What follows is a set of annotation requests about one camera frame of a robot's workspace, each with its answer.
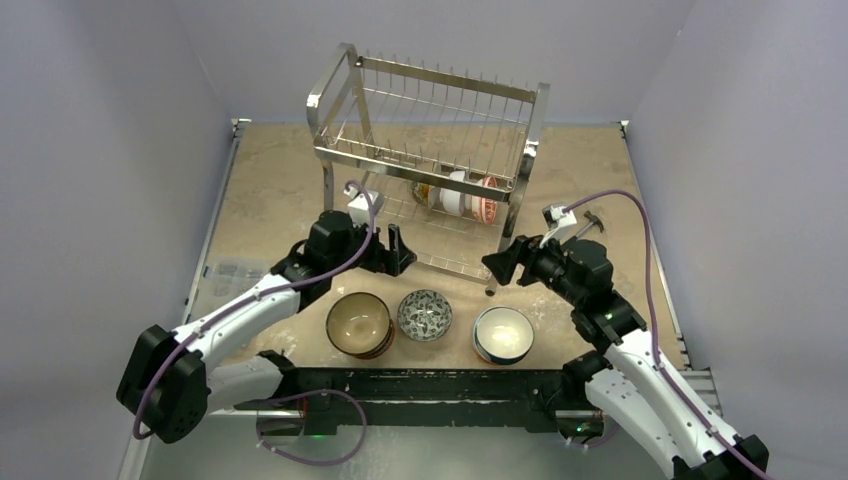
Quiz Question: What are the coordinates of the white blue-rimmed bowl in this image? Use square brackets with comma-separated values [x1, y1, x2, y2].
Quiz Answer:
[471, 306, 535, 366]

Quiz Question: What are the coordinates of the orange patterned bowl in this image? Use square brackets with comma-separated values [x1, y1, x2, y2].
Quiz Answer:
[468, 176, 497, 225]

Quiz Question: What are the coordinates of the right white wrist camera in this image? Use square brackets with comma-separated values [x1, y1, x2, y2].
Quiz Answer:
[540, 203, 577, 247]

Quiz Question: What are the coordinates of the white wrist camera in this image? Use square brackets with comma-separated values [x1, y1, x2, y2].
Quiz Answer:
[344, 186, 385, 227]
[540, 203, 577, 247]

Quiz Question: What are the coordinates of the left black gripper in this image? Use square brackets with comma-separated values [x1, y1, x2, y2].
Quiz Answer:
[328, 215, 414, 277]

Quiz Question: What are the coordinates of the clear plastic screw box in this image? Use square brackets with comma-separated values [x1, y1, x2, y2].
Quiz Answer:
[188, 257, 270, 320]

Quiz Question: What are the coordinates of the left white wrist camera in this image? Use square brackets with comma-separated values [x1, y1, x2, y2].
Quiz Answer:
[344, 186, 385, 227]

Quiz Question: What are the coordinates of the steel two-tier dish rack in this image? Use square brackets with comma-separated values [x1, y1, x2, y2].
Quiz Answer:
[306, 43, 550, 295]

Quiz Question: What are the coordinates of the brown glazed bowl stack top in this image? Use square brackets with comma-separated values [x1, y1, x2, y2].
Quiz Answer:
[325, 292, 395, 360]

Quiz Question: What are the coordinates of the white cream bowl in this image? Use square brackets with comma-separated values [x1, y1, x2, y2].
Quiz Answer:
[410, 182, 441, 208]

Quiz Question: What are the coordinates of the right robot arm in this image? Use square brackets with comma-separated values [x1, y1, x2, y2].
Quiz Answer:
[482, 236, 769, 479]

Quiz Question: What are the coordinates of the black leaf patterned bowl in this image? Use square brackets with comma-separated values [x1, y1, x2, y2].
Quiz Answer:
[397, 289, 453, 342]

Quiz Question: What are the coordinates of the aluminium frame rail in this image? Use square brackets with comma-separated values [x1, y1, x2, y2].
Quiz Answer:
[135, 368, 723, 419]

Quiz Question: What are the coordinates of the small black hammer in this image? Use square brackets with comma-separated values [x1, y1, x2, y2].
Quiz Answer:
[574, 210, 605, 239]

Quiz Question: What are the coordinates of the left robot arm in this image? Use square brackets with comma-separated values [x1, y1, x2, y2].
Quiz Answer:
[116, 210, 417, 443]

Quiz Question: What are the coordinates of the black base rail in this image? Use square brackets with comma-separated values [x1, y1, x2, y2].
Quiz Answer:
[234, 367, 608, 442]

